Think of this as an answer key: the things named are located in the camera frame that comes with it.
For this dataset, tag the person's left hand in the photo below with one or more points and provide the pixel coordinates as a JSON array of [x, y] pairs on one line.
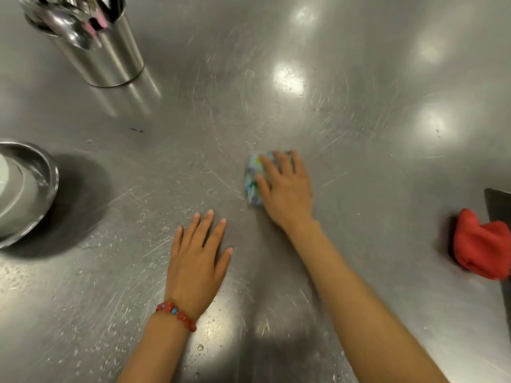
[[193, 271]]

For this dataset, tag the person's right hand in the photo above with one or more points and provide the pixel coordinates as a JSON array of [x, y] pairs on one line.
[[288, 195]]

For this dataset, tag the person's left middle finger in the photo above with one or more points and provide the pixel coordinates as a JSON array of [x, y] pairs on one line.
[[206, 227]]

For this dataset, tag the person's left little finger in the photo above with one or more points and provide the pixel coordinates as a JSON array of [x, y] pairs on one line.
[[178, 240]]

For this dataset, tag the person's right middle finger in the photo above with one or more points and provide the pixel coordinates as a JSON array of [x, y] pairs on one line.
[[283, 162]]

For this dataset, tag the person's left thumb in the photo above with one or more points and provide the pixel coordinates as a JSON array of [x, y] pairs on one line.
[[225, 261]]

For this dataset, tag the person's right thumb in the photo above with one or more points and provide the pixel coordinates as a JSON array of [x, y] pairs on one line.
[[263, 185]]

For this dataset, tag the multicoloured cleaning sponge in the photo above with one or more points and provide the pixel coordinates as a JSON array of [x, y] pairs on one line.
[[252, 187]]

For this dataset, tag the person's right forearm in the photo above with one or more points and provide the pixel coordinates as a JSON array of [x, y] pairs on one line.
[[359, 311]]

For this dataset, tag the person's left forearm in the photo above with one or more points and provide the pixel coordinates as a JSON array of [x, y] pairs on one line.
[[153, 353]]

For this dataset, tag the steel bowl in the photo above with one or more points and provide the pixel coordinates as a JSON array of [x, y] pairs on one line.
[[38, 195]]

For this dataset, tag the steel utensil holder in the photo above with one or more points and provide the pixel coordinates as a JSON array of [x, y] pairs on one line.
[[102, 51]]

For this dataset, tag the red cloth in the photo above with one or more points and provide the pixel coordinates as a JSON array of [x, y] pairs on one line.
[[481, 245]]

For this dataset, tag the dark grey board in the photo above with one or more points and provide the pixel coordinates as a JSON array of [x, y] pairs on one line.
[[499, 207]]

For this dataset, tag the steel spoon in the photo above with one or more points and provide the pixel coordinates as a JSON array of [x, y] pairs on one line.
[[66, 29]]

